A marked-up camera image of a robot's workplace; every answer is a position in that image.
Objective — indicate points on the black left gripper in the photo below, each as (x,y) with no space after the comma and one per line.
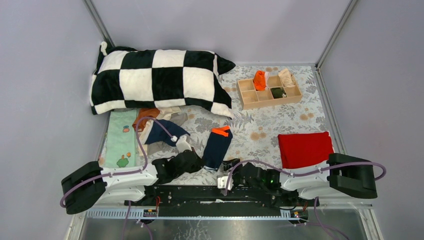
(199,164)

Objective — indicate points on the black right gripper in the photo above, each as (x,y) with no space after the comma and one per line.
(228,163)

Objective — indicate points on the navy underwear orange trim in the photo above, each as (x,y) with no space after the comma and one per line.
(216,148)

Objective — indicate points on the wooden compartment organizer box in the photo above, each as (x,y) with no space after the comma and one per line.
(251,98)

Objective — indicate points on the orange underwear white trim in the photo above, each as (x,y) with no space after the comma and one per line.
(260,80)

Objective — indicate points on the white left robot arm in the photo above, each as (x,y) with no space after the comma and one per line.
(92,184)

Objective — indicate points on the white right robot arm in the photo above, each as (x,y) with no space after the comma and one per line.
(340,174)

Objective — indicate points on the grey garment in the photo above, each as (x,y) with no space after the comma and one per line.
(175,118)

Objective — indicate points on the plain navy garment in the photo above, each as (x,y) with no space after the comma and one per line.
(165,131)

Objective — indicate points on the floral bed sheet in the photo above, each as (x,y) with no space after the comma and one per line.
(255,131)

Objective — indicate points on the cream beige garment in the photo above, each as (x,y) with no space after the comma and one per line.
(165,114)

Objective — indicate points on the rust brown garment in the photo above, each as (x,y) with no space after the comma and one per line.
(140,122)

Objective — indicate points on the mint green printed cloth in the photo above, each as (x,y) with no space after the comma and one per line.
(120,144)

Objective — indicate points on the red folded cloth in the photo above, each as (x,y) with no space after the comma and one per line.
(301,150)

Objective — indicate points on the rolled dark green garment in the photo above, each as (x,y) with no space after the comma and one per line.
(278,92)

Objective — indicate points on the rolled beige garment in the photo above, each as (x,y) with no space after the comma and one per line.
(286,79)

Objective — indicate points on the black white checkered pillow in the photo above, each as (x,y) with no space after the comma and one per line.
(126,78)

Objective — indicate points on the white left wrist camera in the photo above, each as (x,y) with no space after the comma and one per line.
(182,144)

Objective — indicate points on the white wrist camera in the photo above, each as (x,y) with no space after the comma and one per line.
(182,144)
(224,182)

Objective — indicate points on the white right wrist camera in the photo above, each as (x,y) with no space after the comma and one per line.
(224,182)

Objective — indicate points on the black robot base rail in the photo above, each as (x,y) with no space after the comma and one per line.
(210,197)

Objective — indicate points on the perforated metal cable tray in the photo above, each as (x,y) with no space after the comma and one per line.
(253,213)

